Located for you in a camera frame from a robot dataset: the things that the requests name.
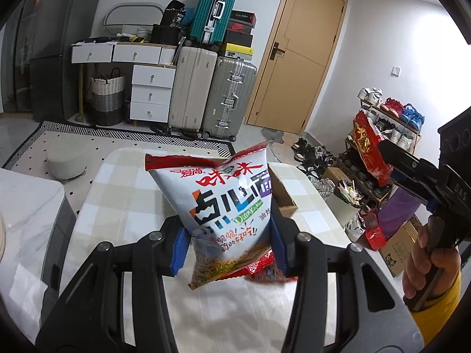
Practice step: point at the purple bag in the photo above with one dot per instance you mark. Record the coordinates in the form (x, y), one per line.
(399, 213)

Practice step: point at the person's right hand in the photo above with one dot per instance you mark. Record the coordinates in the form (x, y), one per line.
(438, 264)

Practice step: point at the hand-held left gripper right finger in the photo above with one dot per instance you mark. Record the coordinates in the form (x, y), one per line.
(278, 250)

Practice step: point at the small red bag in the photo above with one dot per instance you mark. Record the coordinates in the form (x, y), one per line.
(375, 237)

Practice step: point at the yellow shoe box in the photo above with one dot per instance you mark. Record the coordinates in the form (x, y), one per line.
(238, 50)

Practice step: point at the black red shoe box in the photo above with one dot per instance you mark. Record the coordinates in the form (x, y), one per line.
(241, 25)

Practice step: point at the patterned rug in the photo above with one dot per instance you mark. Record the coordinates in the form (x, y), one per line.
(121, 138)

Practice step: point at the red white noodle snack bag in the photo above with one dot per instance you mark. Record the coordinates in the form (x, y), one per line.
(220, 198)

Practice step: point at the brown carton with face print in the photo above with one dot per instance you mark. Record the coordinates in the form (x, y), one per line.
(399, 253)

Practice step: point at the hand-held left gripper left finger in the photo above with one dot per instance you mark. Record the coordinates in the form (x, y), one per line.
(180, 250)

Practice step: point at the teal suitcase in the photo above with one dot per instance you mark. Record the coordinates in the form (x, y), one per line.
(213, 11)

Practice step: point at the beige suitcase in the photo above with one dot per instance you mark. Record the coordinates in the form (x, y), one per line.
(193, 92)

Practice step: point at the grey white woven basket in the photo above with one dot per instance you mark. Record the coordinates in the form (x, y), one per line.
(107, 99)

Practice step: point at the beige checked tablecloth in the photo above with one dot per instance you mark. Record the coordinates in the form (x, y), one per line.
(121, 198)

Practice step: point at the dark grey fridge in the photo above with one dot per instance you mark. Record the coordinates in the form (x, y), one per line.
(66, 47)

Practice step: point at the white bin with sticks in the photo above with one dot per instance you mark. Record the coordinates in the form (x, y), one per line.
(344, 206)

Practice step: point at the white drawer cabinet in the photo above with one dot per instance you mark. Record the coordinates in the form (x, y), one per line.
(151, 95)

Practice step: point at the cardboard box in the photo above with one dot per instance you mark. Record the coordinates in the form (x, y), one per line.
(285, 198)

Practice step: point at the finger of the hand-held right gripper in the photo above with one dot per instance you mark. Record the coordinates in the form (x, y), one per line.
(408, 158)
(414, 189)

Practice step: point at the wooden shoe rack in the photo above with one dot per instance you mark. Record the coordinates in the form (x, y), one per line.
(353, 161)

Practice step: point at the red snack bag gold print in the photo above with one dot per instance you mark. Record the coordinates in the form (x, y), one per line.
(368, 147)

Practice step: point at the collection of shoes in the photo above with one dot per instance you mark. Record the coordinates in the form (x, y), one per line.
(316, 158)

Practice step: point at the wooden door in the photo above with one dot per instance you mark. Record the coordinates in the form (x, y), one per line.
(294, 51)

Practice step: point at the silver suitcase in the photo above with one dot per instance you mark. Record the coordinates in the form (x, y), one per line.
(230, 99)

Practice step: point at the white marble side table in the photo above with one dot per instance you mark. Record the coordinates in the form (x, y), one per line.
(29, 220)

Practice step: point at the round grey stool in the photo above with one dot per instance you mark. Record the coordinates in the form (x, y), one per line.
(66, 161)

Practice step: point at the black bag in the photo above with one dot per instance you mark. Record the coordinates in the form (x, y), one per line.
(173, 14)

